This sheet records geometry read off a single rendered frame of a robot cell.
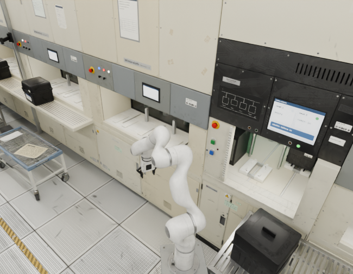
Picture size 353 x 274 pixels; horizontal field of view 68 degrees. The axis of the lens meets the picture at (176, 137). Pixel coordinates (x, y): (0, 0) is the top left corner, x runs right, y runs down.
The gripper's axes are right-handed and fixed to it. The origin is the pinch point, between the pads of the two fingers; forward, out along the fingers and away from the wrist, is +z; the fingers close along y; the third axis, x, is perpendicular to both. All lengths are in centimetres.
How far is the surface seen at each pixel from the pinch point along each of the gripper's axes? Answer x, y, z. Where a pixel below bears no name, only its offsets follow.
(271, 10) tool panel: -28, 61, -113
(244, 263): -78, 32, 20
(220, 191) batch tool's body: -17, 56, 24
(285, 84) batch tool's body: -43, 68, -77
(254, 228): -72, 41, 0
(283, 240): -86, 50, 0
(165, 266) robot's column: -57, -11, 25
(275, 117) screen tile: -43, 68, -55
